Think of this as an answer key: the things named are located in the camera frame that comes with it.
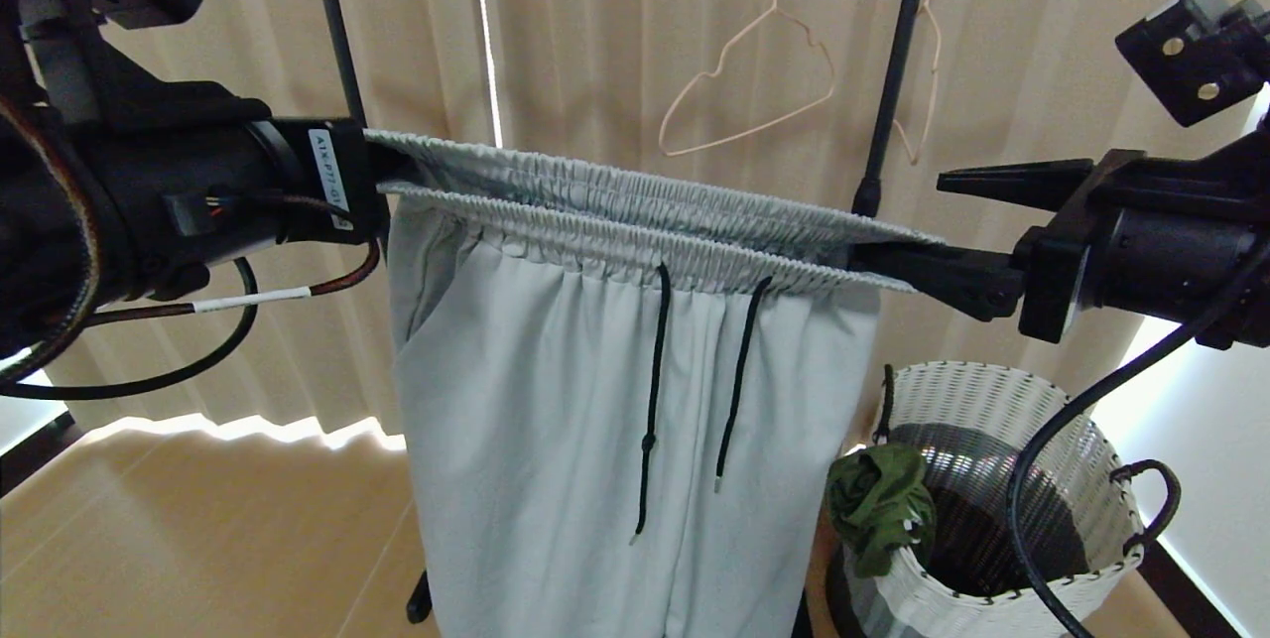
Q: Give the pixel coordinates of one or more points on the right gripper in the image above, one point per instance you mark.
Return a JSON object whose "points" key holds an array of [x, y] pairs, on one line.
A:
{"points": [[1161, 261]]}

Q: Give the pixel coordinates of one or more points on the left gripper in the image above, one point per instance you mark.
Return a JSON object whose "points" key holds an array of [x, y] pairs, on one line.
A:
{"points": [[228, 182]]}

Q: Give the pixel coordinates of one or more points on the pale grey shorts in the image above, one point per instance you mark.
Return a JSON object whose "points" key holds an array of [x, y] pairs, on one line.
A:
{"points": [[536, 420]]}

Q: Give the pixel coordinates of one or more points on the beige curtain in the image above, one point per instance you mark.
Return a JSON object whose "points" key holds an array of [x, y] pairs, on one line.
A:
{"points": [[595, 53]]}

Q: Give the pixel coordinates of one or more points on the green shirt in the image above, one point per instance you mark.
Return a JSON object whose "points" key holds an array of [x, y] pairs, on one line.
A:
{"points": [[878, 499]]}

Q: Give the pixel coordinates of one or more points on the white laundry basket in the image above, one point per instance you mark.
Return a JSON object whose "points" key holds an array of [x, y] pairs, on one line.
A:
{"points": [[992, 390]]}

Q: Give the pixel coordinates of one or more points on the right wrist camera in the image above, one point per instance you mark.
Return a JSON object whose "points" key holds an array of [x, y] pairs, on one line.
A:
{"points": [[1181, 63]]}

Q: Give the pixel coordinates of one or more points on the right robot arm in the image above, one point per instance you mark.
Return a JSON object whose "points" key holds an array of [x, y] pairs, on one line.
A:
{"points": [[1252, 325]]}

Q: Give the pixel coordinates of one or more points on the pink clothes hanger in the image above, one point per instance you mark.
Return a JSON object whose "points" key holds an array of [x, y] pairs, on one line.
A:
{"points": [[775, 3], [937, 53]]}

